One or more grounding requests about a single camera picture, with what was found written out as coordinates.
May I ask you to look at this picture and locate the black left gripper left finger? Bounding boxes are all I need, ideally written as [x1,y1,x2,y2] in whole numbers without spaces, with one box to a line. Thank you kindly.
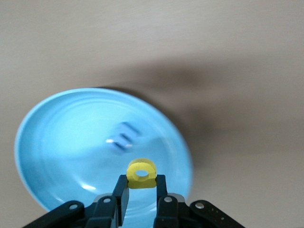
[85,174,131,228]

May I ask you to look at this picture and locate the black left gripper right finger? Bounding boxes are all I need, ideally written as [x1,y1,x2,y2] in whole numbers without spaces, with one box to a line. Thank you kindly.
[153,175,188,228]

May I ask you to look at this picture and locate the yellow foam letter d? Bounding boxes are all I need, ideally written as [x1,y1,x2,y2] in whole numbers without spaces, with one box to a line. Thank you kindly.
[126,158,157,190]

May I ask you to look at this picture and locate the blue foam letter m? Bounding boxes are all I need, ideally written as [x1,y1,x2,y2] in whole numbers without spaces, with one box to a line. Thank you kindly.
[105,121,143,155]

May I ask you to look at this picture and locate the blue round plate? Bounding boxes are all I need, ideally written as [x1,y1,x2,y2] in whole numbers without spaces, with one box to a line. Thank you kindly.
[14,87,194,228]

